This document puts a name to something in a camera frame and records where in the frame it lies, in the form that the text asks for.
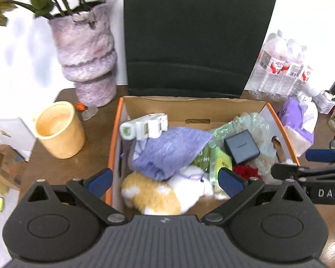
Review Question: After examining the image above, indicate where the green bubble wrap bag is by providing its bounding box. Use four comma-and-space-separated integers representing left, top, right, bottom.
209, 113, 277, 176

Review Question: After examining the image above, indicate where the water bottle pack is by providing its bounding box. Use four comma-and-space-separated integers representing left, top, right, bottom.
246, 30, 307, 102

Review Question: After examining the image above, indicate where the orange white plush toy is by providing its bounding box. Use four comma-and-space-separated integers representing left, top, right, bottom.
121, 166, 214, 215

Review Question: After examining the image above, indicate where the green tissue packet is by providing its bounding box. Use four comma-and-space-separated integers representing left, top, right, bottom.
209, 146, 234, 193

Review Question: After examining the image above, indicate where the green spray bottle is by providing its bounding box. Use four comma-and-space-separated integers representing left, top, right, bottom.
191, 144, 211, 174

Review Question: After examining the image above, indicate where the brown cardboard box on floor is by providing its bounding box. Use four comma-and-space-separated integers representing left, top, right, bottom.
0, 144, 26, 191

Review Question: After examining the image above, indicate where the purple knitted cloth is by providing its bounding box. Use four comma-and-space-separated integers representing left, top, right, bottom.
129, 126, 212, 181

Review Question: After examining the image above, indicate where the red artificial rose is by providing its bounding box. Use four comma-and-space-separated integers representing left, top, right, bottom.
233, 165, 261, 179

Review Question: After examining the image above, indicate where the purple tissue pack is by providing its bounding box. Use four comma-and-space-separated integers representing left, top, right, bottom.
278, 97, 318, 157

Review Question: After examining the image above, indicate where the black charger block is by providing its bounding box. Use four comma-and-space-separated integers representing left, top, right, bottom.
223, 130, 260, 165

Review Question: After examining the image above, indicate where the purple textured vase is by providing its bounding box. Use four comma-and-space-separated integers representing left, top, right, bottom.
49, 1, 117, 107

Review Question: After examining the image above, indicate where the yellow ceramic mug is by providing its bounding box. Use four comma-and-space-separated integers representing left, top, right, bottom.
34, 101, 85, 159

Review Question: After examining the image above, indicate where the white handheld device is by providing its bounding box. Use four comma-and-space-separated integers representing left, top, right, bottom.
119, 113, 168, 140

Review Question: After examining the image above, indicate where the white box on floor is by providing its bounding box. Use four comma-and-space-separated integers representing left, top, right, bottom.
0, 118, 36, 161

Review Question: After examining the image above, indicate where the black paper bag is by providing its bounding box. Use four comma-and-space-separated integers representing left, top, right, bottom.
124, 0, 276, 98

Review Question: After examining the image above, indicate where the red orange cardboard box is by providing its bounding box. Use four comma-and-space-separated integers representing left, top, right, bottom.
106, 96, 298, 215

